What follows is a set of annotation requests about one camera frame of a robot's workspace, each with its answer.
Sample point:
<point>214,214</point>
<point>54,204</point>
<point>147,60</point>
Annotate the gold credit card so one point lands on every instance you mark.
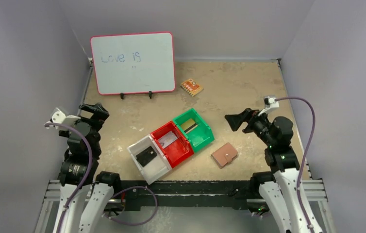
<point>189,125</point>

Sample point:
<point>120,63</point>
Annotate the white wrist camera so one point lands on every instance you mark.
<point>271,104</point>
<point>60,120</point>

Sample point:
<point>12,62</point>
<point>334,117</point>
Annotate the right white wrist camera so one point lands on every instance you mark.
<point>271,104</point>

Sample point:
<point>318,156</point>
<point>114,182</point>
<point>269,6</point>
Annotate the orange spiral notebook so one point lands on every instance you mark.
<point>191,87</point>

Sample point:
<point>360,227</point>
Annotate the green plastic bin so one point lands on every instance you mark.
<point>199,137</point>

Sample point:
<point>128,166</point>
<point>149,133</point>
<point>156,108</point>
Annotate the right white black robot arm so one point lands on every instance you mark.
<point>281,187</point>

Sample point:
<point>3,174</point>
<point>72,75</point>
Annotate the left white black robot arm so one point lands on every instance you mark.
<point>83,193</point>

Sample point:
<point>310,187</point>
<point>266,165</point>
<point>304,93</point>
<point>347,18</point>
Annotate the silver credit card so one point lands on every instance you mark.
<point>167,139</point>

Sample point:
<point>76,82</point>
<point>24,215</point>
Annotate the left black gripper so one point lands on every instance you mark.
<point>91,119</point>

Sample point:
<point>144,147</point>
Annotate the white plastic bin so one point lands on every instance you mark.
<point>155,169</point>

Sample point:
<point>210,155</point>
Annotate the pink framed whiteboard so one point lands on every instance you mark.
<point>134,63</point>

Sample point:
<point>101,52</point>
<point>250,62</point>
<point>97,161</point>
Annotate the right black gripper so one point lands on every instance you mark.
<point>247,119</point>

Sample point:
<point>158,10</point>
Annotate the black credit card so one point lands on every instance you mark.
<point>146,156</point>

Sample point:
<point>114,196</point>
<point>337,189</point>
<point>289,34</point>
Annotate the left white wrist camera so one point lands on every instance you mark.
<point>60,120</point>

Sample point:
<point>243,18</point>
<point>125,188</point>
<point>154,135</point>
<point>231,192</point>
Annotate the red plastic bin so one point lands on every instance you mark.
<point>178,151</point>

